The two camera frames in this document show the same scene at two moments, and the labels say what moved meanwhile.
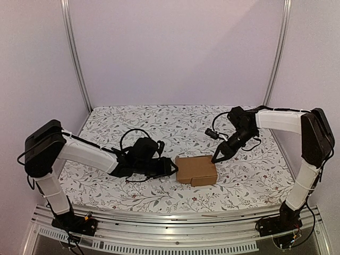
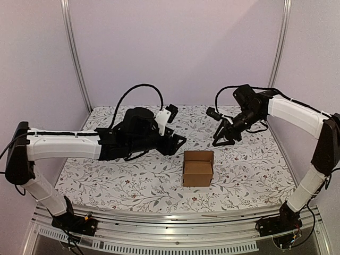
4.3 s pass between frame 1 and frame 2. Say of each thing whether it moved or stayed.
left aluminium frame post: stayed
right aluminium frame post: stayed
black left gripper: moved
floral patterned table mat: stayed
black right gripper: moved
